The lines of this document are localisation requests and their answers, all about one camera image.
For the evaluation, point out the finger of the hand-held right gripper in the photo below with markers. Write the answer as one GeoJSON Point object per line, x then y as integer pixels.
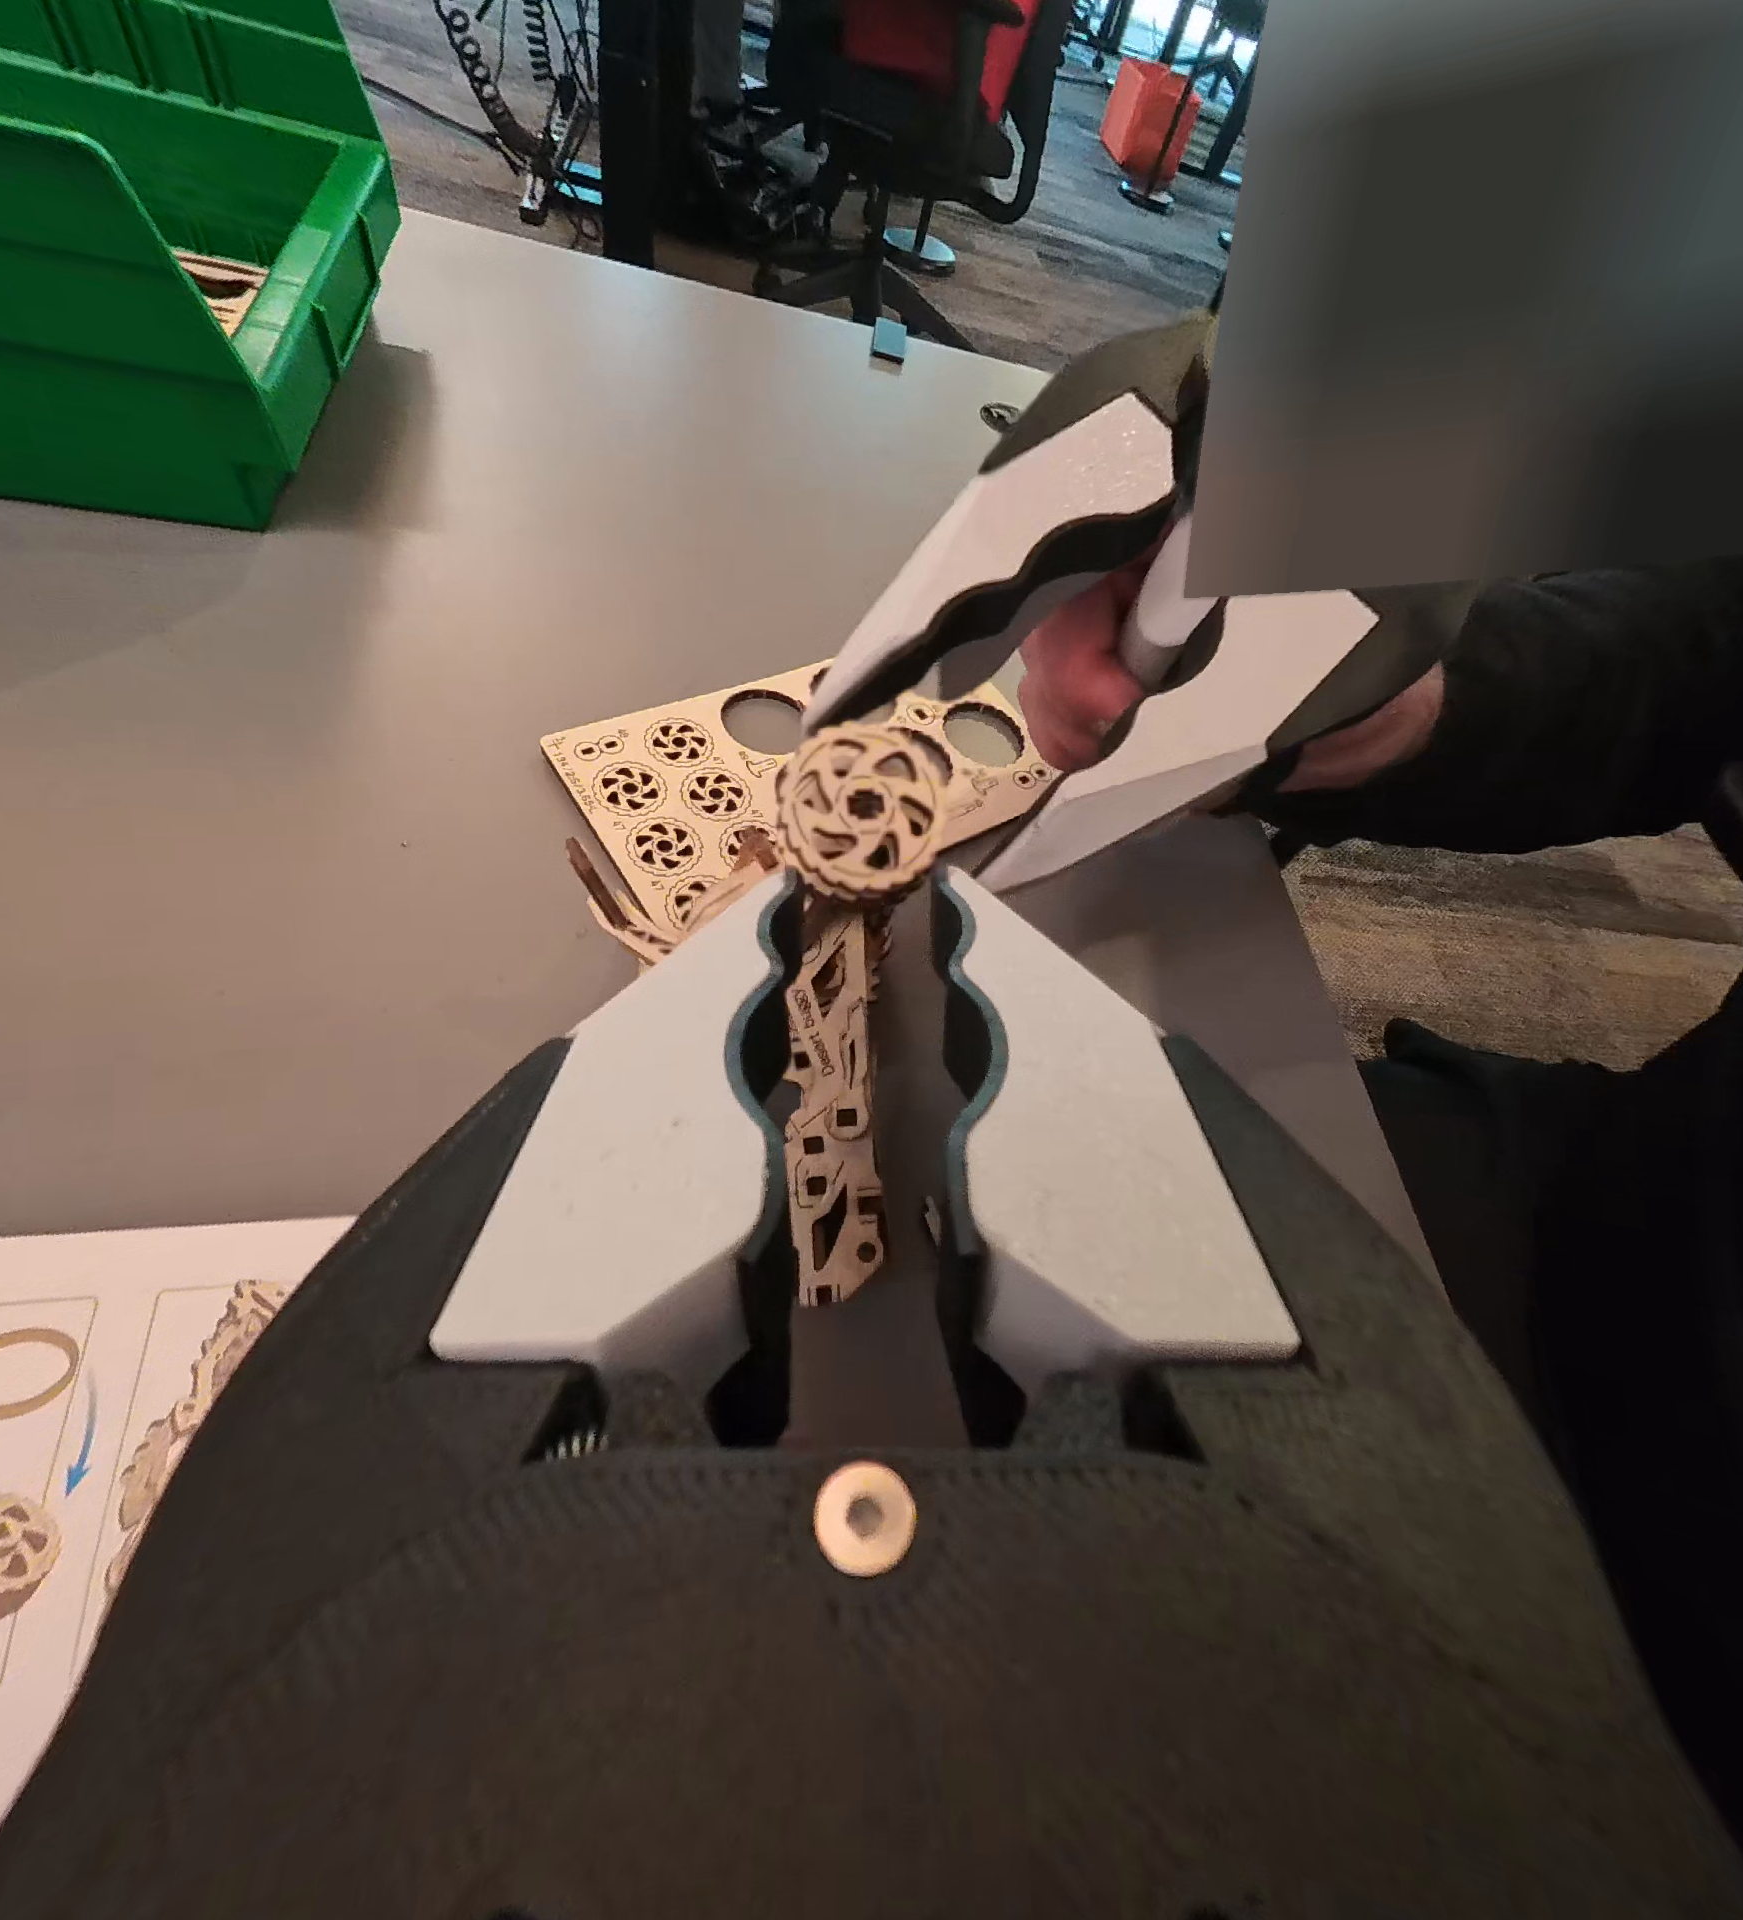
{"type": "Point", "coordinates": [1245, 690]}
{"type": "Point", "coordinates": [1020, 510]}

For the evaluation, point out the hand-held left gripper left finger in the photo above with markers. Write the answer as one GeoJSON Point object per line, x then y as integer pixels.
{"type": "Point", "coordinates": [587, 1200]}

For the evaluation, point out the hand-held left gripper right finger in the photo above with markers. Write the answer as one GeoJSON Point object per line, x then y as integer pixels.
{"type": "Point", "coordinates": [1127, 1200]}

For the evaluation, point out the wooden buggy model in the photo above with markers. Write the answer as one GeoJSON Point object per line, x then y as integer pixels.
{"type": "Point", "coordinates": [833, 1200]}

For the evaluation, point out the wooden gear wheel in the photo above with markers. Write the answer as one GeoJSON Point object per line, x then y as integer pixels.
{"type": "Point", "coordinates": [811, 779]}

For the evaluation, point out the wooden parts sheet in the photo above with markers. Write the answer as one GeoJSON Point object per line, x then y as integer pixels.
{"type": "Point", "coordinates": [752, 778]}

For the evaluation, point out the paper instruction booklet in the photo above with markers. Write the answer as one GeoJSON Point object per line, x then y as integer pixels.
{"type": "Point", "coordinates": [137, 1275]}

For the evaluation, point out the person's right forearm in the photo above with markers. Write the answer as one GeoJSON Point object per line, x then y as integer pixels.
{"type": "Point", "coordinates": [1561, 705]}

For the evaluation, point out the spare wooden parts pile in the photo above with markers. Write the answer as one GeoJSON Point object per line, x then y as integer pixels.
{"type": "Point", "coordinates": [219, 293]}

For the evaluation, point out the person's right hand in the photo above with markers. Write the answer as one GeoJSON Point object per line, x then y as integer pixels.
{"type": "Point", "coordinates": [1088, 676]}

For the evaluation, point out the grey desk clip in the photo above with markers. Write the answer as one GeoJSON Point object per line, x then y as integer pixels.
{"type": "Point", "coordinates": [889, 339]}

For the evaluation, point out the small red crate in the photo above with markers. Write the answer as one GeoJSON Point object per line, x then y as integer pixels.
{"type": "Point", "coordinates": [1149, 113]}

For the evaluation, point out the black and red office chair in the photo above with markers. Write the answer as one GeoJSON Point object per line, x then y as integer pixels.
{"type": "Point", "coordinates": [871, 150]}

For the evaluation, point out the green object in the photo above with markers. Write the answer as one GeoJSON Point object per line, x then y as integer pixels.
{"type": "Point", "coordinates": [61, 420]}

